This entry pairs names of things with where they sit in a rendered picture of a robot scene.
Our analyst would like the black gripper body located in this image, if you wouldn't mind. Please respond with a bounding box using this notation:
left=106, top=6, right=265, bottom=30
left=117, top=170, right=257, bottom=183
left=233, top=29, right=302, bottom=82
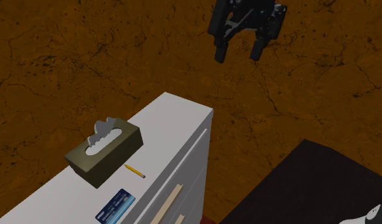
left=211, top=0, right=288, bottom=40

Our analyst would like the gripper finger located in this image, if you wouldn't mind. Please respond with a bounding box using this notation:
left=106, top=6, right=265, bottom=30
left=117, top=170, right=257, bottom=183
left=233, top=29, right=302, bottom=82
left=207, top=11, right=254, bottom=64
left=249, top=27, right=272, bottom=62

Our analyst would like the white chest of drawers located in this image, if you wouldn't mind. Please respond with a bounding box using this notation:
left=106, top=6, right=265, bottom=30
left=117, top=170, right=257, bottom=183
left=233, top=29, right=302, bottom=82
left=0, top=92, right=214, bottom=224

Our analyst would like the yellow pencil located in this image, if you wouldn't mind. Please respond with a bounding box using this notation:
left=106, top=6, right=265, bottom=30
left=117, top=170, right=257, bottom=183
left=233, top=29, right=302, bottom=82
left=123, top=164, right=147, bottom=179

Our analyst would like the olive tissue box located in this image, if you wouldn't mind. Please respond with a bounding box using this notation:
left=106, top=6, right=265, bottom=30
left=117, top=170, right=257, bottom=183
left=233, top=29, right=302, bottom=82
left=64, top=116, right=145, bottom=190

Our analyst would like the blue card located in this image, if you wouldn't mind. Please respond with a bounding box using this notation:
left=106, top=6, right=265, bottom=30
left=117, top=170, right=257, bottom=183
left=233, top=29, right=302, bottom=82
left=95, top=188, right=137, bottom=224

